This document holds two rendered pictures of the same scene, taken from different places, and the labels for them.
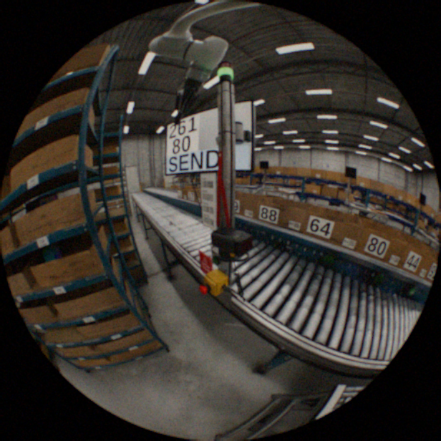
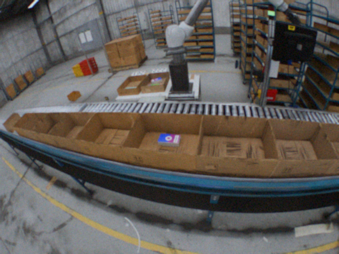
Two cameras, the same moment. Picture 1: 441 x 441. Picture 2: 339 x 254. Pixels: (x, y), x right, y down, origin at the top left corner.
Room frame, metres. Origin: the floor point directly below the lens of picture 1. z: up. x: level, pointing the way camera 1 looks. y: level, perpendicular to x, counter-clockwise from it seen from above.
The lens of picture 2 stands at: (0.91, -1.28, 1.60)
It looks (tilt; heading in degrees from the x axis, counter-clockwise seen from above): 41 degrees down; 154
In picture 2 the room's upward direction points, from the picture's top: 12 degrees counter-clockwise
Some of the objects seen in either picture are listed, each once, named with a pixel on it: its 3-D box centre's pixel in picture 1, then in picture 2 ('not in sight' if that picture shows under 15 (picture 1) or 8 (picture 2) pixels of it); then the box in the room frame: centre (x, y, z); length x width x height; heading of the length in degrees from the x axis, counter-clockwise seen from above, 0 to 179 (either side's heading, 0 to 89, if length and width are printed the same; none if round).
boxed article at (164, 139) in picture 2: not in sight; (169, 140); (0.30, -1.00, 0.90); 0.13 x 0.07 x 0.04; 42
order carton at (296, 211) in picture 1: (285, 212); (298, 148); (0.92, -0.53, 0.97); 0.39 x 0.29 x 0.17; 41
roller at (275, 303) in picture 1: (289, 283); (243, 124); (0.42, -0.36, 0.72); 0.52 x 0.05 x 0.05; 131
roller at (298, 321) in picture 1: (311, 293); (228, 123); (0.32, -0.45, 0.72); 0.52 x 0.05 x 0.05; 131
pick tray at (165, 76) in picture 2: not in sight; (156, 81); (-0.73, -0.53, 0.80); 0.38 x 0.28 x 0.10; 137
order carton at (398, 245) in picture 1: (379, 240); (165, 140); (0.34, -1.04, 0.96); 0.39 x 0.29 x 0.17; 41
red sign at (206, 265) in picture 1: (210, 268); (268, 94); (0.44, 0.05, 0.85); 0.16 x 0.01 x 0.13; 41
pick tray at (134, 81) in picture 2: not in sight; (132, 84); (-0.94, -0.77, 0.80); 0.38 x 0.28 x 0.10; 134
